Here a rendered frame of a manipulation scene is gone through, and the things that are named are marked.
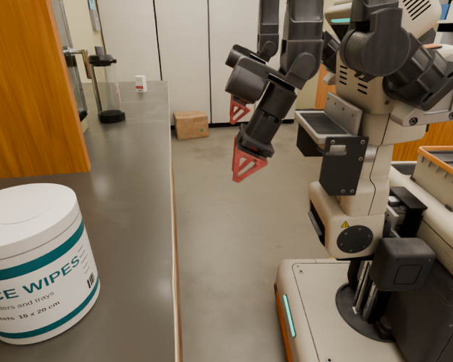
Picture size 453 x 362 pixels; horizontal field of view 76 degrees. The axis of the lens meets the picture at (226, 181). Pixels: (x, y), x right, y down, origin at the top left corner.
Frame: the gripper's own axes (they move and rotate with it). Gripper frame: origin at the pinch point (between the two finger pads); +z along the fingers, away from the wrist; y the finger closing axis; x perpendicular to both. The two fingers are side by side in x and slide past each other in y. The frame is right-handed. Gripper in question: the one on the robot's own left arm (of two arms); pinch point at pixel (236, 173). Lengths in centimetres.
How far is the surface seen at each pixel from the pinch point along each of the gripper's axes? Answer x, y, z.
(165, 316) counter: -6.9, 30.2, 9.5
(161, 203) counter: -12.0, 3.2, 11.9
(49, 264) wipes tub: -21.4, 31.8, 4.9
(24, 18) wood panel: -51, -11, -8
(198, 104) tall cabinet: -6, -337, 72
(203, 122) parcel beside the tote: 8, -302, 82
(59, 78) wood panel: -42.7, -11.9, 1.1
